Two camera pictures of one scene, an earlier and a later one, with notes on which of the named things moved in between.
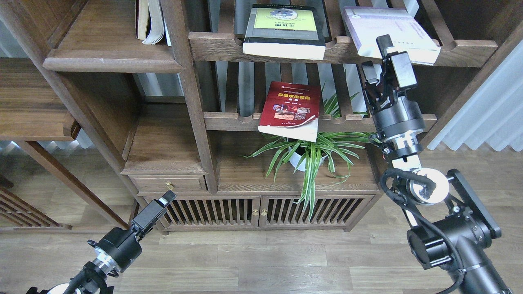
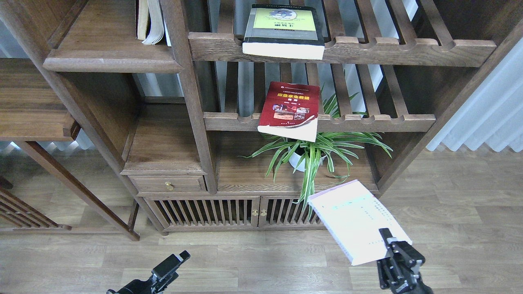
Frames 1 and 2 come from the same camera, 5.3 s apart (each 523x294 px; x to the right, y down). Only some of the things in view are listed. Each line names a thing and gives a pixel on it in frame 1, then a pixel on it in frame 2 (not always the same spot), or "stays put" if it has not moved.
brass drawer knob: x=169 y=186 stays put
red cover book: x=291 y=110 stays put
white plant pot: x=295 y=158 stays put
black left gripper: x=121 y=246 → x=162 y=275
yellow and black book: x=289 y=30 stays put
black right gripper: x=398 y=118 → x=400 y=271
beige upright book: x=142 y=11 stays put
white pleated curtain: x=495 y=115 stays put
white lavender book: x=407 y=34 → x=353 y=216
